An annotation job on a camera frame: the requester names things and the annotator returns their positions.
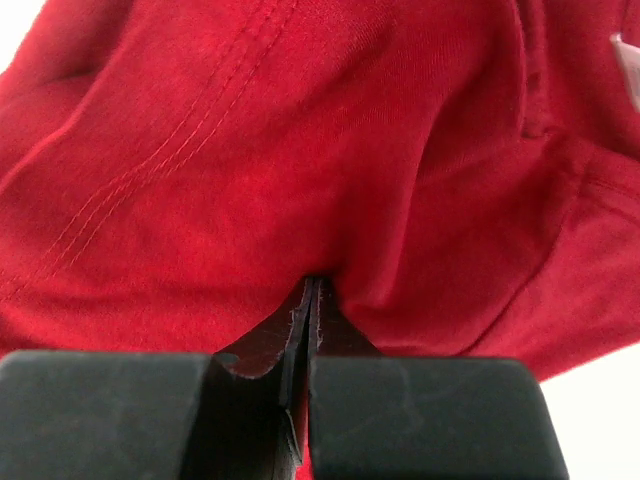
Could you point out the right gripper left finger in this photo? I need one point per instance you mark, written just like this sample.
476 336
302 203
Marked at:
235 414

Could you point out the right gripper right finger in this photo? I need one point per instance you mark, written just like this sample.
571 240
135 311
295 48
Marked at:
373 416

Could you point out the red t-shirt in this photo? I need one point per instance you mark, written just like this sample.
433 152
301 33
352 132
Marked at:
464 174

